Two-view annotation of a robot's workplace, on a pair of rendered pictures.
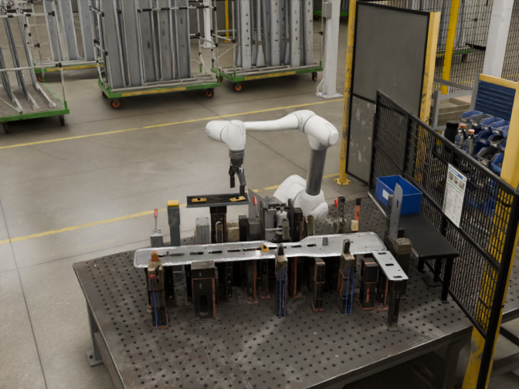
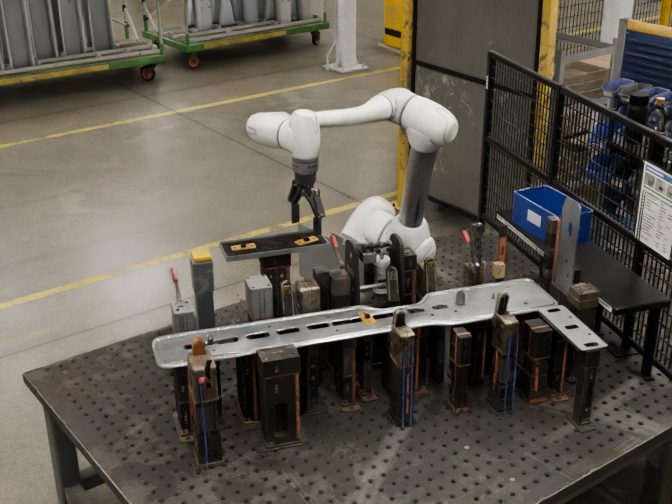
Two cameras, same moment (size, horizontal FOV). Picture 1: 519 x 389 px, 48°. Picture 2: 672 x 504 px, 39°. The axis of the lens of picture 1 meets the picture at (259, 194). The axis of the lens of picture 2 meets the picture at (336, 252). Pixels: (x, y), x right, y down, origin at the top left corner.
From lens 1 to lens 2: 0.53 m
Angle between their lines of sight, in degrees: 8
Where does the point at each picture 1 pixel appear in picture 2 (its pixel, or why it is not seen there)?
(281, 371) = not seen: outside the picture
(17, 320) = not seen: outside the picture
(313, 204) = (413, 241)
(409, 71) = (515, 20)
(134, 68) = (17, 36)
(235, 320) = (333, 440)
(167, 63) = (71, 26)
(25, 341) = not seen: outside the picture
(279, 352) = (421, 483)
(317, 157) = (423, 165)
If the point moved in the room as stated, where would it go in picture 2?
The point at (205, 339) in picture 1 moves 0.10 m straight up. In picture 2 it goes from (294, 475) to (293, 449)
